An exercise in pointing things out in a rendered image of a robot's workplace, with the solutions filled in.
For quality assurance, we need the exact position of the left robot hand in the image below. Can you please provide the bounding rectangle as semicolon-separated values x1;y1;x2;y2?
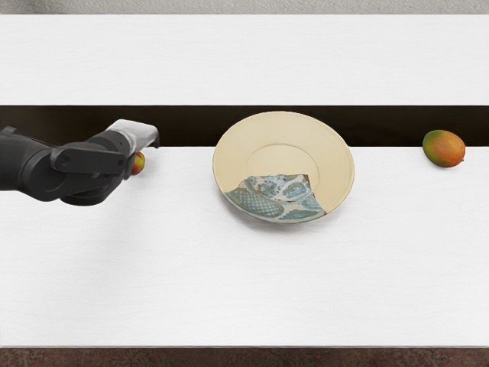
108;119;160;153

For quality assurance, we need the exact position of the small red-yellow fruit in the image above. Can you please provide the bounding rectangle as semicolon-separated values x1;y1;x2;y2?
130;151;146;177

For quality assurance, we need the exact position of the cream plate with blue pattern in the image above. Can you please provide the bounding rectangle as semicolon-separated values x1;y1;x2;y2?
212;110;356;227

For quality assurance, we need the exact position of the green-red mango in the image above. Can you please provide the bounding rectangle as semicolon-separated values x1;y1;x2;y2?
422;129;467;168

